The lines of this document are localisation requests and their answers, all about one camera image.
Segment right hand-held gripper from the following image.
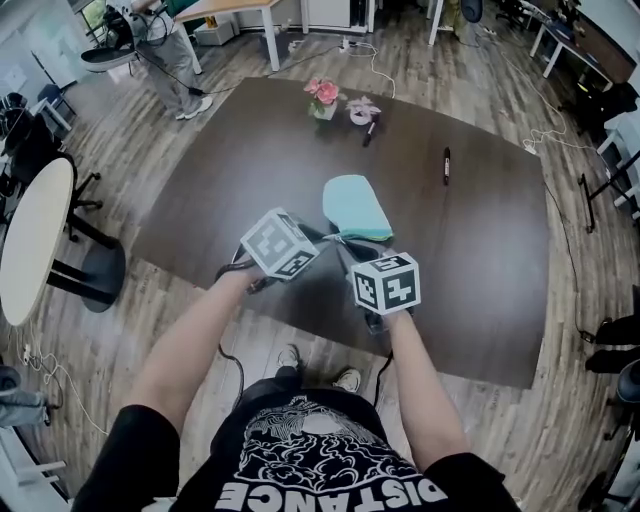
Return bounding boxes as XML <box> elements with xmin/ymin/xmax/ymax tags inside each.
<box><xmin>333</xmin><ymin>237</ymin><xmax>422</xmax><ymax>336</ymax></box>

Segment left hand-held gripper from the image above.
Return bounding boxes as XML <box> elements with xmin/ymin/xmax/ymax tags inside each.
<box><xmin>215</xmin><ymin>207</ymin><xmax>332</xmax><ymax>295</ymax></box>

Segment teal pouch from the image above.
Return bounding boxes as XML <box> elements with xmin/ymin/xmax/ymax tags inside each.
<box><xmin>321</xmin><ymin>173</ymin><xmax>395</xmax><ymax>242</ymax></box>

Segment person's left forearm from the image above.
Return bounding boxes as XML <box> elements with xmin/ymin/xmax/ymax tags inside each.
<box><xmin>123</xmin><ymin>272</ymin><xmax>262</xmax><ymax>432</ymax></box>

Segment person's right forearm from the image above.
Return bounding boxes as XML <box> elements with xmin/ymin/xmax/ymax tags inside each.
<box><xmin>386</xmin><ymin>312</ymin><xmax>472</xmax><ymax>475</ymax></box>

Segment person's right white shoe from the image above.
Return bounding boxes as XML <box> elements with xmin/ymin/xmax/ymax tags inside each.
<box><xmin>331</xmin><ymin>367</ymin><xmax>363</xmax><ymax>394</ymax></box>

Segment person's white shoe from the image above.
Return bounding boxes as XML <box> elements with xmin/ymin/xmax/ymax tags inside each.
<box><xmin>276</xmin><ymin>344</ymin><xmax>302</xmax><ymax>372</ymax></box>
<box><xmin>331</xmin><ymin>367</ymin><xmax>363</xmax><ymax>394</ymax></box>

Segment person's left white shoe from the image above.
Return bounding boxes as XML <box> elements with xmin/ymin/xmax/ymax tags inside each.
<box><xmin>276</xmin><ymin>344</ymin><xmax>302</xmax><ymax>372</ymax></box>

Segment person's black trousers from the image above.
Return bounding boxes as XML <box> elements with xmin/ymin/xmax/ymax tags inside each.
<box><xmin>273</xmin><ymin>364</ymin><xmax>303</xmax><ymax>389</ymax></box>

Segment pink flowers in square pot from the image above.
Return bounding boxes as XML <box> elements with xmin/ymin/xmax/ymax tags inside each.
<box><xmin>303</xmin><ymin>76</ymin><xmax>341</xmax><ymax>122</ymax></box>

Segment pale pink flower round pot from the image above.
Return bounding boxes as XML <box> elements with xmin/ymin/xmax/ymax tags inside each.
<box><xmin>346</xmin><ymin>96</ymin><xmax>383</xmax><ymax>126</ymax></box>

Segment person's black printed t-shirt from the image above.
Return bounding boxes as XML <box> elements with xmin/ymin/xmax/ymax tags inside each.
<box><xmin>72</xmin><ymin>377</ymin><xmax>524</xmax><ymax>512</ymax></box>

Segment wooden desk with white legs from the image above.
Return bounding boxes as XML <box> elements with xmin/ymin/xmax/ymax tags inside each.
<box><xmin>173</xmin><ymin>0</ymin><xmax>282</xmax><ymax>75</ymax></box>

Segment black floor stand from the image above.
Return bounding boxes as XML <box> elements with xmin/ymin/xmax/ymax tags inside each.
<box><xmin>578</xmin><ymin>148</ymin><xmax>640</xmax><ymax>235</ymax></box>

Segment round white side table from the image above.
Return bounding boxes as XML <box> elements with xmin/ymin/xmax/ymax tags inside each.
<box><xmin>0</xmin><ymin>156</ymin><xmax>127</xmax><ymax>327</ymax></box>

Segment black office chair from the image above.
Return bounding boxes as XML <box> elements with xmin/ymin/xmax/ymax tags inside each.
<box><xmin>0</xmin><ymin>113</ymin><xmax>104</xmax><ymax>242</ymax></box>

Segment right hand-held gripper black cable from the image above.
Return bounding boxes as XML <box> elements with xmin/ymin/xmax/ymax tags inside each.
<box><xmin>371</xmin><ymin>349</ymin><xmax>396</xmax><ymax>407</ymax></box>

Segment hand-held gripper black cable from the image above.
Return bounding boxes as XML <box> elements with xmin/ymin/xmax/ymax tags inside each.
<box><xmin>371</xmin><ymin>349</ymin><xmax>396</xmax><ymax>407</ymax></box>
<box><xmin>217</xmin><ymin>333</ymin><xmax>247</xmax><ymax>407</ymax></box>

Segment left hand-held gripper black cable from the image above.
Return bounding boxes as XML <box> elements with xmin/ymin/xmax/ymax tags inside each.
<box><xmin>217</xmin><ymin>333</ymin><xmax>247</xmax><ymax>407</ymax></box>

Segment black floor cable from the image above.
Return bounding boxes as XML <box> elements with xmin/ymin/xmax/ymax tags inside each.
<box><xmin>542</xmin><ymin>182</ymin><xmax>599</xmax><ymax>344</ymax></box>

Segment white floor cable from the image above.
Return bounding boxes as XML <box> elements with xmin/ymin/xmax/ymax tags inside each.
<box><xmin>344</xmin><ymin>41</ymin><xmax>398</xmax><ymax>100</ymax></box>

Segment dark desk with white frame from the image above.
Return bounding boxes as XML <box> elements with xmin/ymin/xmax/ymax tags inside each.
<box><xmin>528</xmin><ymin>0</ymin><xmax>639</xmax><ymax>96</ymax></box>

